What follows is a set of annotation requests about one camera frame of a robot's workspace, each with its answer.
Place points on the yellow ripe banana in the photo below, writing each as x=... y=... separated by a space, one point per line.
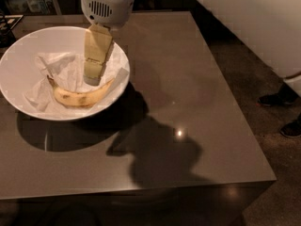
x=78 y=99

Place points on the black shoe lower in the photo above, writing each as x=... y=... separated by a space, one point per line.
x=292 y=129

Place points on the black shoe upper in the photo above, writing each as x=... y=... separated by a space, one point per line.
x=285 y=96

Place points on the black shoe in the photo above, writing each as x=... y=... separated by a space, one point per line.
x=285 y=96
x=292 y=129

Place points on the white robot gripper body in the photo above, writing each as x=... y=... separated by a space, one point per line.
x=108 y=9

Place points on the white ceramic bowl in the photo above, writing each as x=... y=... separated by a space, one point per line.
x=18 y=71

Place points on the crumpled white paper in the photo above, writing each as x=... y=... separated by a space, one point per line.
x=67 y=69

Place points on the plastic bottles on shelf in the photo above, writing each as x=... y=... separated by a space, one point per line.
x=30 y=7

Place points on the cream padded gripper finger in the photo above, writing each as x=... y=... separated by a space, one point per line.
x=97 y=48

